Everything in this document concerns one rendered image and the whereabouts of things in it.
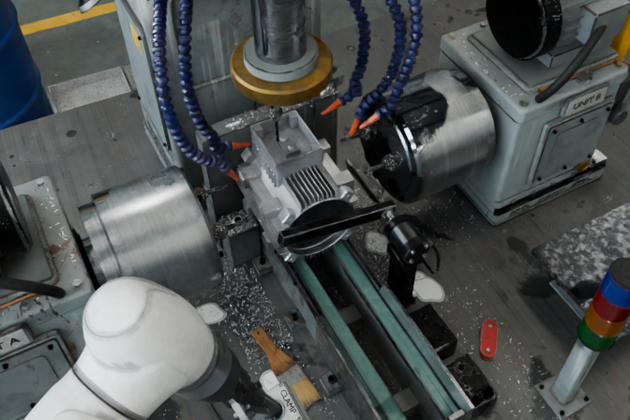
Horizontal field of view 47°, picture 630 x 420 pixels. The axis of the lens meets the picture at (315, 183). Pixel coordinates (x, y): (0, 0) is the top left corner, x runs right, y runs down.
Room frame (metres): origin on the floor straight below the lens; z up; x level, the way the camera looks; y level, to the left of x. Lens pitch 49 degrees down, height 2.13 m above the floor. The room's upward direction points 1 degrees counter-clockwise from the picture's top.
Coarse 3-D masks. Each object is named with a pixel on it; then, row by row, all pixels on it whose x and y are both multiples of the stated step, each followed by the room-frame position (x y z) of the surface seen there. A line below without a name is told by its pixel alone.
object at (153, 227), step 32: (128, 192) 0.85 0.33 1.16; (160, 192) 0.84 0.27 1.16; (192, 192) 0.84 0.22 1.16; (96, 224) 0.78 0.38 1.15; (128, 224) 0.77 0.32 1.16; (160, 224) 0.78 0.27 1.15; (192, 224) 0.79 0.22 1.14; (96, 256) 0.76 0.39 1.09; (128, 256) 0.73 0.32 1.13; (160, 256) 0.74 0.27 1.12; (192, 256) 0.75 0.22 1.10; (192, 288) 0.73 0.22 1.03
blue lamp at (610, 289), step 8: (608, 272) 0.63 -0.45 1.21; (608, 280) 0.62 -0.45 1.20; (600, 288) 0.62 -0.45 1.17; (608, 288) 0.61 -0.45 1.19; (616, 288) 0.60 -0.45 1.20; (608, 296) 0.60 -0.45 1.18; (616, 296) 0.60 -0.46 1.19; (624, 296) 0.59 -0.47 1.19; (616, 304) 0.59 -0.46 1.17; (624, 304) 0.59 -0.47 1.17
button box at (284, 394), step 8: (280, 384) 0.52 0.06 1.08; (272, 392) 0.51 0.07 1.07; (280, 392) 0.50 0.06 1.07; (288, 392) 0.50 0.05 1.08; (280, 400) 0.49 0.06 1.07; (288, 400) 0.49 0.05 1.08; (296, 400) 0.50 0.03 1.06; (288, 408) 0.48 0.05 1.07; (296, 408) 0.48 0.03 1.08; (280, 416) 0.47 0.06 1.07; (288, 416) 0.47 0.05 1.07; (296, 416) 0.46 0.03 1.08; (304, 416) 0.47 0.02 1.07
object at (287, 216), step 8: (248, 152) 1.01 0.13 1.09; (248, 160) 1.00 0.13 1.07; (344, 192) 0.90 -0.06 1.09; (352, 192) 0.91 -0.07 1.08; (288, 208) 0.86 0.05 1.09; (280, 216) 0.85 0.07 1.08; (288, 216) 0.84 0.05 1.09; (296, 216) 0.85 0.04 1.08; (288, 224) 0.84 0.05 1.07; (288, 256) 0.84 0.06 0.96; (296, 256) 0.85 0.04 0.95
